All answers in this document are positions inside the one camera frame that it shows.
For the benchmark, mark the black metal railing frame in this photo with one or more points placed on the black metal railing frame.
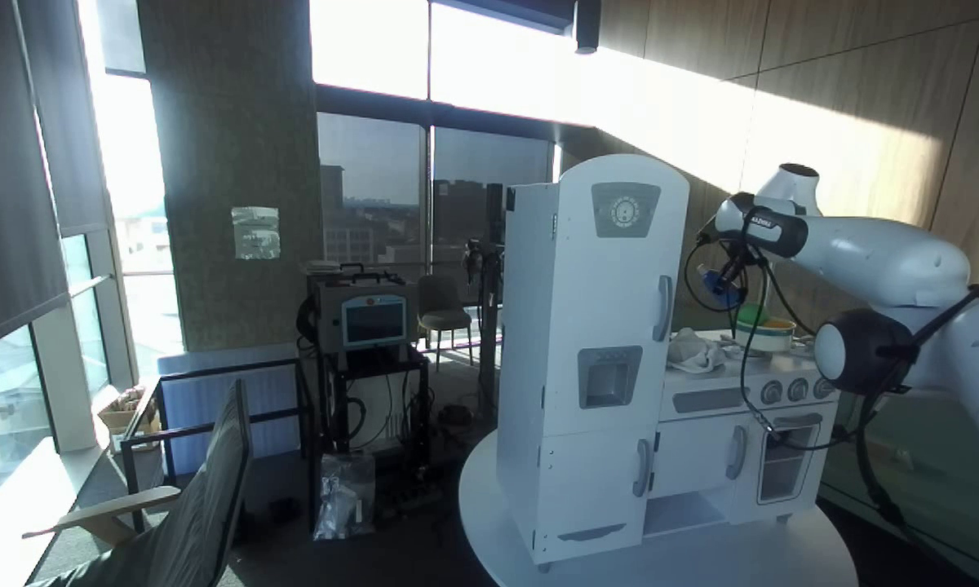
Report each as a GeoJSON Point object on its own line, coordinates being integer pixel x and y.
{"type": "Point", "coordinates": [185, 428]}

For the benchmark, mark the pale blue panel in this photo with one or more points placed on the pale blue panel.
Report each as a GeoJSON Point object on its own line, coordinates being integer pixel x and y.
{"type": "Point", "coordinates": [229, 396]}

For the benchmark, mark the clear plastic bag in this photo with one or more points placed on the clear plastic bag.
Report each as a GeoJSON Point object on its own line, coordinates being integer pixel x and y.
{"type": "Point", "coordinates": [344, 500]}

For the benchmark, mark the black equipment cart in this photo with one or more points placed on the black equipment cart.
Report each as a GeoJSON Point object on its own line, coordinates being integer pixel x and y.
{"type": "Point", "coordinates": [395, 411]}

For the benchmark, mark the white crumpled cloth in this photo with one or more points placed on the white crumpled cloth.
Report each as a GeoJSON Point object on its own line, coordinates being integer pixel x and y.
{"type": "Point", "coordinates": [696, 352]}

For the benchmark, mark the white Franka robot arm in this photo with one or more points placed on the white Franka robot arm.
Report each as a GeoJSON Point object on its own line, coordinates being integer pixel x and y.
{"type": "Point", "coordinates": [892, 255]}

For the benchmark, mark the machine with blue-framed screen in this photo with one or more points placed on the machine with blue-framed screen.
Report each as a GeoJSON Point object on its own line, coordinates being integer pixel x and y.
{"type": "Point", "coordinates": [374, 320]}

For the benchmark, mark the dark roller blind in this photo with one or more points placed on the dark roller blind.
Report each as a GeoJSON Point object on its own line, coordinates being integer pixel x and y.
{"type": "Point", "coordinates": [11, 164]}

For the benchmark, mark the wooden folding chair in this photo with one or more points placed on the wooden folding chair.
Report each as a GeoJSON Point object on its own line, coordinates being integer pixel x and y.
{"type": "Point", "coordinates": [191, 509]}

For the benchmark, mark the white toy kitchen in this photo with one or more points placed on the white toy kitchen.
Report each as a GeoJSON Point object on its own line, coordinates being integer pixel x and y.
{"type": "Point", "coordinates": [574, 459]}

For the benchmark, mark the small wooden basket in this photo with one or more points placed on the small wooden basket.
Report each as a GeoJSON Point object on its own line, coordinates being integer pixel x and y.
{"type": "Point", "coordinates": [123, 411]}

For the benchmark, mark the blue bottle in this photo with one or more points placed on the blue bottle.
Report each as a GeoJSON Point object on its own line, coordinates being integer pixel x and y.
{"type": "Point", "coordinates": [719, 296]}

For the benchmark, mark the cream pot with teal rim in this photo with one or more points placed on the cream pot with teal rim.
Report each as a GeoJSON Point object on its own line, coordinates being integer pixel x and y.
{"type": "Point", "coordinates": [777, 339]}

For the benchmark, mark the paper sheet on pillar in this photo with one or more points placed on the paper sheet on pillar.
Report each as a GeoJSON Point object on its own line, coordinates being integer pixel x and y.
{"type": "Point", "coordinates": [256, 233]}

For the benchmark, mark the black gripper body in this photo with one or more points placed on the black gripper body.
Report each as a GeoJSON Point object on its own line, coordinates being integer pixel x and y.
{"type": "Point", "coordinates": [742, 263]}

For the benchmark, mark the grey stove knob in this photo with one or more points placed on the grey stove knob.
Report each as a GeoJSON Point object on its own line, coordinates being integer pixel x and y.
{"type": "Point", "coordinates": [774, 393]}
{"type": "Point", "coordinates": [798, 390]}
{"type": "Point", "coordinates": [822, 387]}

